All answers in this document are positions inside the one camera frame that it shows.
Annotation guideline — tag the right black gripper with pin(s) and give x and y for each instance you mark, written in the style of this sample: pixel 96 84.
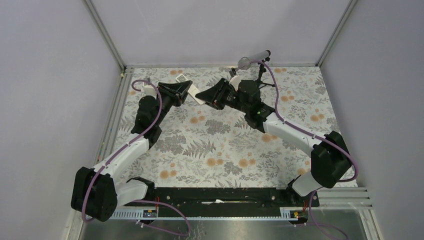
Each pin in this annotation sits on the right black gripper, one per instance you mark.
pixel 213 96

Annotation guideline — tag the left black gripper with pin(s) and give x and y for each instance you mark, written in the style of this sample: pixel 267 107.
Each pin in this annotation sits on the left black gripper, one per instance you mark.
pixel 177 92

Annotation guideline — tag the white remote control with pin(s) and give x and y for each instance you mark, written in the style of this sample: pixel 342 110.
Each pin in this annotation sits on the white remote control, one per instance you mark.
pixel 192 91

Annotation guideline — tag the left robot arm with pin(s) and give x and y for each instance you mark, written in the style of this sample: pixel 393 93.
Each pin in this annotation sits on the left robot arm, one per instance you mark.
pixel 98 191

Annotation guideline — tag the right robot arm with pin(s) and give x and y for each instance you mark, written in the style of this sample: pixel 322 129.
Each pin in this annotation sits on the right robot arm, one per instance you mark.
pixel 327 153

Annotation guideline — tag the silver microphone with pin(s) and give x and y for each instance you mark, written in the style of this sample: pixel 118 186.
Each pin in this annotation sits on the silver microphone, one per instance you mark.
pixel 245 62

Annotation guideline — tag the floral table mat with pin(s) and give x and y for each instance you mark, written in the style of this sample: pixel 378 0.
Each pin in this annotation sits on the floral table mat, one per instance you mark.
pixel 203 147

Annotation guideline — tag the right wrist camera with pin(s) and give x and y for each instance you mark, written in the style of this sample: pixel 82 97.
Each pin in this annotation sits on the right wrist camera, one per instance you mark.
pixel 235 79

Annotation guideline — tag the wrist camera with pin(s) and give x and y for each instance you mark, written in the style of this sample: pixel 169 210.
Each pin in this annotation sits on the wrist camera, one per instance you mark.
pixel 235 79
pixel 148 88

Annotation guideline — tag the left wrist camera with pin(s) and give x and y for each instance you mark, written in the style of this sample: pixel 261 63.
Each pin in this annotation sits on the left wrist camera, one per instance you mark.
pixel 148 88

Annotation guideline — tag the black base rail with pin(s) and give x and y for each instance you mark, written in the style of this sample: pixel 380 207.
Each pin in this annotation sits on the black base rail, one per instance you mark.
pixel 210 202

